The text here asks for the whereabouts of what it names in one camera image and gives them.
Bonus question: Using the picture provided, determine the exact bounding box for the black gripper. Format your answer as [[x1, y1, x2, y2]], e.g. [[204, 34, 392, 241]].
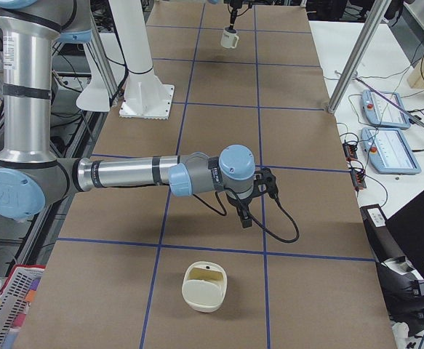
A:
[[228, 0, 244, 31], [225, 181, 260, 228]]

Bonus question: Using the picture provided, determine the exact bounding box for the white ceramic mug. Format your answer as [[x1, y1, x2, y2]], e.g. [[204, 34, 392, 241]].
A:
[[220, 27, 239, 49]]

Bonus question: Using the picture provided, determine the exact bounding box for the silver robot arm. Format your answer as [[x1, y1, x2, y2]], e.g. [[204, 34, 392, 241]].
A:
[[0, 1, 261, 227]]

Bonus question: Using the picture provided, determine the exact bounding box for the cream plastic bin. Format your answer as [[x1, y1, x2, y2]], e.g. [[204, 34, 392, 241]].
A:
[[182, 261, 228, 313]]

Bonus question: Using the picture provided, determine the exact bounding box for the blue teach pendant near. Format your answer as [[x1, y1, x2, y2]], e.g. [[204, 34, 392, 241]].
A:
[[360, 127, 421, 175]]

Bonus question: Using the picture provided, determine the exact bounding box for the blue teach pendant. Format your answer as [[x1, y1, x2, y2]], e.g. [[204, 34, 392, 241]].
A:
[[360, 127, 421, 175], [361, 89, 410, 129]]

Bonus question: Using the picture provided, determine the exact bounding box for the blue teach pendant far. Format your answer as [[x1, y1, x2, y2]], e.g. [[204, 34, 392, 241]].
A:
[[361, 89, 410, 129]]

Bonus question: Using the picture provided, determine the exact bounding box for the white perforated basket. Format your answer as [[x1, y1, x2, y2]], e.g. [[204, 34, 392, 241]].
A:
[[0, 265, 45, 348]]

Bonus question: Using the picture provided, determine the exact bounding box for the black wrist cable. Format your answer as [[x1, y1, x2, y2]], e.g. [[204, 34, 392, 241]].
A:
[[193, 167, 300, 244]]

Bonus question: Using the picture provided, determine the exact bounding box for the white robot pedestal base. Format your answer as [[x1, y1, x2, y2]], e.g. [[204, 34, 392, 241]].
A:
[[109, 0, 175, 119]]

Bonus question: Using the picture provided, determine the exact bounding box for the aluminium frame post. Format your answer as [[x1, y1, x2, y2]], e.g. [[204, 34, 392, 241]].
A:
[[327, 0, 391, 114]]

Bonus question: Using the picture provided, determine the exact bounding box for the green handled reacher grabber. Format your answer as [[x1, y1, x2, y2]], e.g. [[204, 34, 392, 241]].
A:
[[351, 74, 424, 128]]

